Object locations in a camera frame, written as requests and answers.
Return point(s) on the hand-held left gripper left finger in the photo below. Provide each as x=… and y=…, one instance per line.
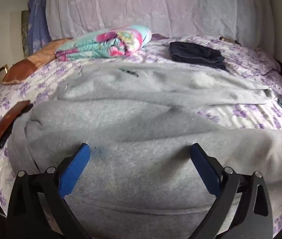
x=75, y=168

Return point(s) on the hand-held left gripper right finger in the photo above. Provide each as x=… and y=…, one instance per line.
x=205, y=171

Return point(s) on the grey sweatshirt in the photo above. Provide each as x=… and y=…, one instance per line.
x=136, y=129

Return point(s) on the brown wallet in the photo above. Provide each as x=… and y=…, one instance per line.
x=6, y=122

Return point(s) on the orange brown pillow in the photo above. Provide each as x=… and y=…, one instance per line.
x=26, y=68

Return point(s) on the dark navy folded garment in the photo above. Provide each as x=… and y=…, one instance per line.
x=193, y=52

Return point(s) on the colourful floral folded blanket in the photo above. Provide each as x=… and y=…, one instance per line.
x=101, y=45

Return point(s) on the blue patterned cloth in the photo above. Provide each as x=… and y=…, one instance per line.
x=38, y=22

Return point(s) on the grey covered headboard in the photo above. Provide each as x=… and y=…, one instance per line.
x=155, y=10

